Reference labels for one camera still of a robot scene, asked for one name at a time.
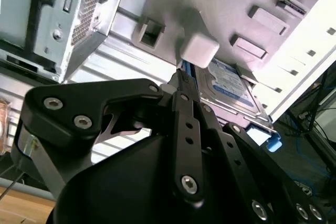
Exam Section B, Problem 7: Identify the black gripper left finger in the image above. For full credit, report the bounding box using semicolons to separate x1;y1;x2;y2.
20;70;206;209

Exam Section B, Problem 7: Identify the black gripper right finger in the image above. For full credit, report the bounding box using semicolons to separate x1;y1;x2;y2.
185;77;329;224

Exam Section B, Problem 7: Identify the hard disk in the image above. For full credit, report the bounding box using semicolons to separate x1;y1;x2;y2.
180;57;283;153

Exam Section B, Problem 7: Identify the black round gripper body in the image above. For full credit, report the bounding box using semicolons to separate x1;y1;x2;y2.
44;133;253;224

